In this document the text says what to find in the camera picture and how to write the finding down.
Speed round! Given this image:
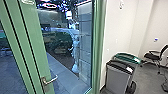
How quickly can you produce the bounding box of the grey indoor trash bin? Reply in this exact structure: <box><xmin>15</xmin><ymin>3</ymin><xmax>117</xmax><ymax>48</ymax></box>
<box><xmin>105</xmin><ymin>59</ymin><xmax>136</xmax><ymax>94</ymax></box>

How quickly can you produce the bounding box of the green lid trash bin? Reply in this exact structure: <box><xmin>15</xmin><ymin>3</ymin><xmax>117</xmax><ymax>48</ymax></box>
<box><xmin>112</xmin><ymin>51</ymin><xmax>143</xmax><ymax>94</ymax></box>

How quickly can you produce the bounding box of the black swivel office chair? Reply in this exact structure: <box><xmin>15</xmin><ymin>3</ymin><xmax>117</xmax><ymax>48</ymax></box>
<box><xmin>142</xmin><ymin>43</ymin><xmax>168</xmax><ymax>74</ymax></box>

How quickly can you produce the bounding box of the metal door lever handle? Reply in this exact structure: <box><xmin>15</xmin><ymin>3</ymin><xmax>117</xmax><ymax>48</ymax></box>
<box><xmin>40</xmin><ymin>74</ymin><xmax>60</xmax><ymax>88</ymax></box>

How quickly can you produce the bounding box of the green glass door frame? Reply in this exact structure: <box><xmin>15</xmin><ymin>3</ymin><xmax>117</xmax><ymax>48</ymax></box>
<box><xmin>0</xmin><ymin>0</ymin><xmax>108</xmax><ymax>94</ymax></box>

